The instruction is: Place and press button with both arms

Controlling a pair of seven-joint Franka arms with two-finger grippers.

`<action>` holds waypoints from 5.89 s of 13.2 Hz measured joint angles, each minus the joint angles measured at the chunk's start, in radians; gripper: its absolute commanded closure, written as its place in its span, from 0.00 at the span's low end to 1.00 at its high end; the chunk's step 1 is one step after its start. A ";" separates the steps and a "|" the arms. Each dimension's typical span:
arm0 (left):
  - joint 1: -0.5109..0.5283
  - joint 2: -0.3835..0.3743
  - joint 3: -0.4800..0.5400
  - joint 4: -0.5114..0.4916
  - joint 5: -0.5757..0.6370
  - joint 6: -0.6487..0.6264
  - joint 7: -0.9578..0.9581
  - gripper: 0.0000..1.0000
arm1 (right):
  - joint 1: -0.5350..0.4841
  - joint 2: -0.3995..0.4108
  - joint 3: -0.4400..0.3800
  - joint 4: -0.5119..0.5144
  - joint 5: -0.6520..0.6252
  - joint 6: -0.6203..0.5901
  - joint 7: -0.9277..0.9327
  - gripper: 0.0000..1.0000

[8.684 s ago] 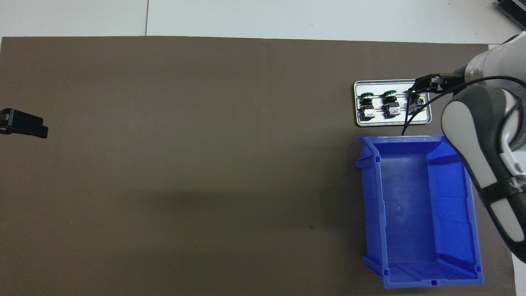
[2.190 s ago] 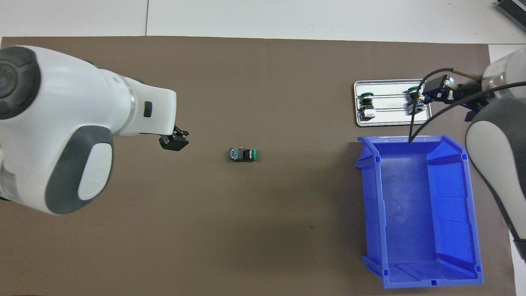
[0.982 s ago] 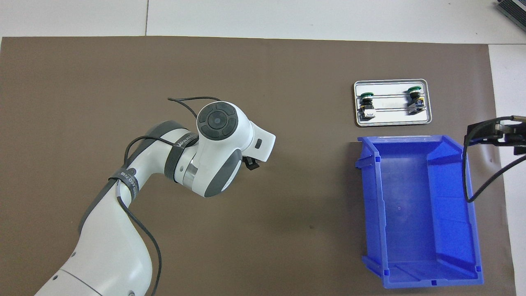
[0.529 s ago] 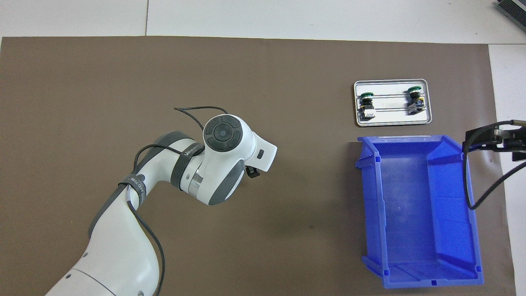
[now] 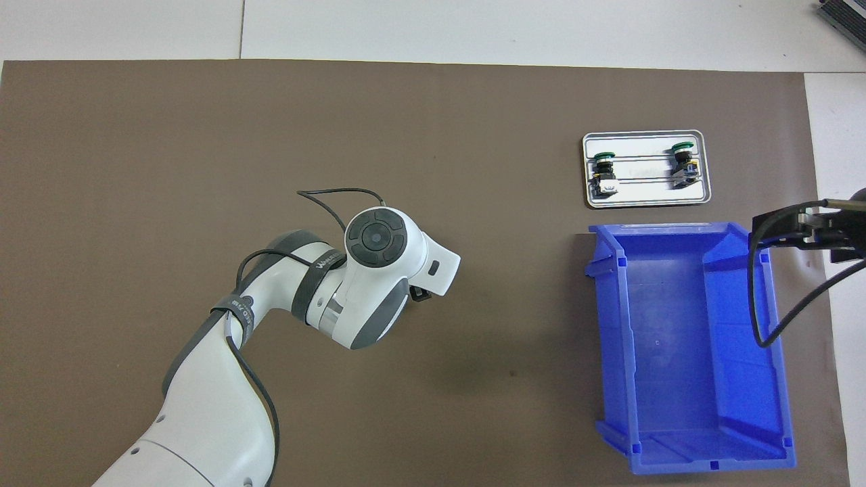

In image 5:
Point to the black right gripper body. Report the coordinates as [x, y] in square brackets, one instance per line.
[849, 237]

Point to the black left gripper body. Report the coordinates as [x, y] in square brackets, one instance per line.
[421, 296]

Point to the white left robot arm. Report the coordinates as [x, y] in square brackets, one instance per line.
[203, 419]

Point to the brown paper table mat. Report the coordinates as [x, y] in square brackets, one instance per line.
[473, 372]

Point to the silver metal tray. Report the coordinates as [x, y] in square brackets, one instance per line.
[646, 145]

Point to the blue plastic storage bin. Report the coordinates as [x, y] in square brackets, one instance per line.
[676, 379]

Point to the grey ribbed device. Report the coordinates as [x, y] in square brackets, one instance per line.
[846, 17]

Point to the green push button switch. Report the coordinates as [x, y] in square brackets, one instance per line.
[603, 172]
[685, 162]

